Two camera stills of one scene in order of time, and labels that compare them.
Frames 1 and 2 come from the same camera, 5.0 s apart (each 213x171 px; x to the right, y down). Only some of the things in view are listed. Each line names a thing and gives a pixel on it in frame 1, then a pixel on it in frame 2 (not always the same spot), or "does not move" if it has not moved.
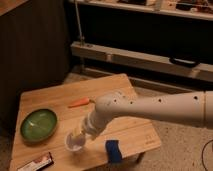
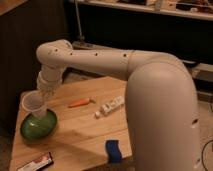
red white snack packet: (38, 164) does not move
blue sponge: (113, 151) does not move
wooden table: (71, 105) does not move
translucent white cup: (75, 141) -> (35, 103)
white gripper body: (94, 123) -> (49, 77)
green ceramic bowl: (38, 124) does not move
